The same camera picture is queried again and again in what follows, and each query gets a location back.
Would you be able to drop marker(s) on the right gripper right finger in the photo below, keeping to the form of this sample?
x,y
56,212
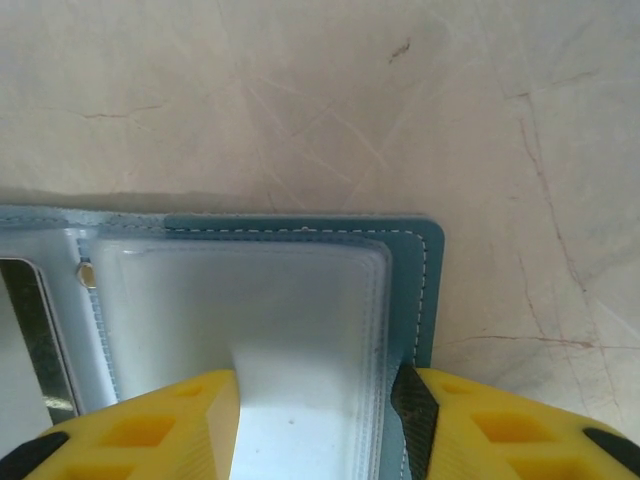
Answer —
x,y
500,435

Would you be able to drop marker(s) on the teal leather card holder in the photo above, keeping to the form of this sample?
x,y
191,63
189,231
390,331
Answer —
x,y
430,300

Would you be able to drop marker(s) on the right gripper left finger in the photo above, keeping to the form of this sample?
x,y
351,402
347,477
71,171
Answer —
x,y
150,435

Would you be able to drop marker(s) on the white card with magnetic stripe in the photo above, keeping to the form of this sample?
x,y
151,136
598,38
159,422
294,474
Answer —
x,y
35,325

